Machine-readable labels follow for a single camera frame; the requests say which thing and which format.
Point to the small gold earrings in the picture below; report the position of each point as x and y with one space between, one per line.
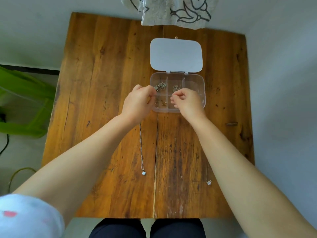
160 103

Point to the silver jewelry cluster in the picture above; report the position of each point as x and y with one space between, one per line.
161 85

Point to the person's right forearm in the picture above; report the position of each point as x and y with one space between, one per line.
237 175

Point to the person's left fingers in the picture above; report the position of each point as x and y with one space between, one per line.
146 91

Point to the small silver jewelry piece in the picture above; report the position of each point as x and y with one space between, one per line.
175 87

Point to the clear compartment box white lid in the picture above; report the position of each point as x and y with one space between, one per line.
175 55

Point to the dark trousers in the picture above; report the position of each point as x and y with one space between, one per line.
118 229

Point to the white sleeve pink print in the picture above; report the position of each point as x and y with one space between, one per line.
27 218

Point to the white curtain black floral print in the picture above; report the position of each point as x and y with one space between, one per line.
173 12

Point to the person's left forearm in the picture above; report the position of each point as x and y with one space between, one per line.
86 156

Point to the person's right hand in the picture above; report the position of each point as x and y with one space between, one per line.
190 105

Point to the person's right fingers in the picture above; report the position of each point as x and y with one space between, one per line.
179 95

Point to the person's left hand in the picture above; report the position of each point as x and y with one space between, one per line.
136 104

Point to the green plastic stool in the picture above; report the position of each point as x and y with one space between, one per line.
27 96

